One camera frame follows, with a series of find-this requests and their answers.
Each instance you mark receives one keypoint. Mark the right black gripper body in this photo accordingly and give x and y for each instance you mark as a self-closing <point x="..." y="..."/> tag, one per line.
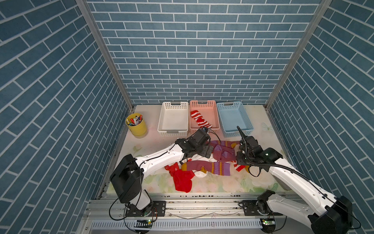
<point x="243" y="158"/>

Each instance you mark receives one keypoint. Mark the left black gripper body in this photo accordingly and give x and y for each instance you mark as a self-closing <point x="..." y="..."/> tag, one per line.
<point x="202" y="150"/>

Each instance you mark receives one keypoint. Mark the red white striped sock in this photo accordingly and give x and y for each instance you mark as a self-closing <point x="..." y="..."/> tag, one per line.
<point x="199" y="120"/>

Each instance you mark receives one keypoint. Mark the purple striped sock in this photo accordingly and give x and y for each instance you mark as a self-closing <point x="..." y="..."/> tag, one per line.
<point x="217" y="168"/>
<point x="224" y="151"/>

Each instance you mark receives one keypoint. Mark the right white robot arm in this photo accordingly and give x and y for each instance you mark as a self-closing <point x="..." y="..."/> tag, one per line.
<point x="322" y="212"/>

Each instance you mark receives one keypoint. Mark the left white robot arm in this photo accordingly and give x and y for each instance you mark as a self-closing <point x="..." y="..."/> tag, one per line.
<point x="129" y="174"/>

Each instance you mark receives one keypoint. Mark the white plastic basket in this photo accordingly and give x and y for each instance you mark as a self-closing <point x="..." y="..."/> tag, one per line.
<point x="174" y="119"/>

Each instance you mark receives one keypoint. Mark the pink plastic basket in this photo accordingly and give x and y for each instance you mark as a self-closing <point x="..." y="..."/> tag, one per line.
<point x="208" y="109"/>

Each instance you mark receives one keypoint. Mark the blue plastic basket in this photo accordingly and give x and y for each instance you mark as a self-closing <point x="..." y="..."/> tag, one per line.
<point x="231" y="115"/>

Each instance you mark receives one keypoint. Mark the purple striped sock front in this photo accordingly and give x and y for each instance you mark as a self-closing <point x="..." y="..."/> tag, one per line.
<point x="217" y="168"/>

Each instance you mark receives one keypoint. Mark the red santa sock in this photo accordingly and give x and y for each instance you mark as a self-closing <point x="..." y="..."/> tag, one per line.
<point x="182" y="179"/>

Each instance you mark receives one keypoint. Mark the yellow pen cup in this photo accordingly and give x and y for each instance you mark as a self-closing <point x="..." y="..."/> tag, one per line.
<point x="136" y="124"/>

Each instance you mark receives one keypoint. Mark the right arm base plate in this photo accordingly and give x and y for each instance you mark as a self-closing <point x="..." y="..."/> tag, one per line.
<point x="254" y="207"/>

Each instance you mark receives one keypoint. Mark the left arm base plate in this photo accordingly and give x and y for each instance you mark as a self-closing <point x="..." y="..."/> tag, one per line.
<point x="155" y="208"/>

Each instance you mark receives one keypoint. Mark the aluminium front rail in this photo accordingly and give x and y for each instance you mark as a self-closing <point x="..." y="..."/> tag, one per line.
<point x="183" y="213"/>

